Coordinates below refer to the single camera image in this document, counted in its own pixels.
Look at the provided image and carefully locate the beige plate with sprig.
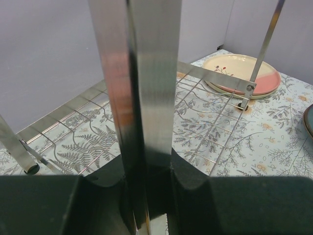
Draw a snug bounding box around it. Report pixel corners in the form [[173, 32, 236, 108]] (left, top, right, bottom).
[[204, 80, 278, 100]]

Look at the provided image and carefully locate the steel dish rack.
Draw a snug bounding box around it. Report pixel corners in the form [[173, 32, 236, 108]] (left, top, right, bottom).
[[0, 0, 287, 235]]

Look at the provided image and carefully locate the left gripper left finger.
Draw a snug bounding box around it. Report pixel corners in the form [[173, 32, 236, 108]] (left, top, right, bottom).
[[0, 156, 136, 235]]

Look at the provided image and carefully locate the dark green brown plate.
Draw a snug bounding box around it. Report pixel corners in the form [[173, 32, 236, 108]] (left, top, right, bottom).
[[303, 105, 313, 138]]

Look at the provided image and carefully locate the cream white plate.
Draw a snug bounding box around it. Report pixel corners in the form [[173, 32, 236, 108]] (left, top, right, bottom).
[[202, 54, 281, 96]]

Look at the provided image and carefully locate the floral table mat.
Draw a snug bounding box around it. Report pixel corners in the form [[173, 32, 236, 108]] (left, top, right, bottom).
[[17, 73, 313, 178]]

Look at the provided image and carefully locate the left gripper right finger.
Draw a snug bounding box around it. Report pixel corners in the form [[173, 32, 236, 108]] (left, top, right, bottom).
[[171, 151, 313, 235]]

